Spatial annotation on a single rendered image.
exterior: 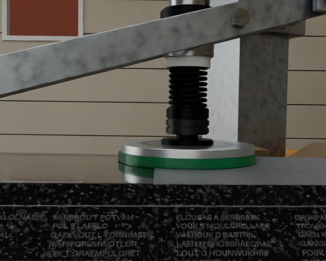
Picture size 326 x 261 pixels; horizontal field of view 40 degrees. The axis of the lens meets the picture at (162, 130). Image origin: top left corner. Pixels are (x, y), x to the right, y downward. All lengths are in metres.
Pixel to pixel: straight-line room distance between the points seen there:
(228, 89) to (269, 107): 0.14
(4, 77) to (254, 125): 0.89
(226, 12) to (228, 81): 0.68
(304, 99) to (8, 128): 4.41
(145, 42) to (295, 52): 6.31
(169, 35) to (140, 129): 6.00
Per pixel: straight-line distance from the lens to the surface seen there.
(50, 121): 6.84
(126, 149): 0.67
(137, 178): 0.53
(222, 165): 0.63
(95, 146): 6.73
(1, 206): 0.51
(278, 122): 1.41
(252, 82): 1.34
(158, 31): 0.65
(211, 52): 0.70
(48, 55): 0.61
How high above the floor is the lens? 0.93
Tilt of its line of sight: 3 degrees down
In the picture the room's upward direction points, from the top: 1 degrees clockwise
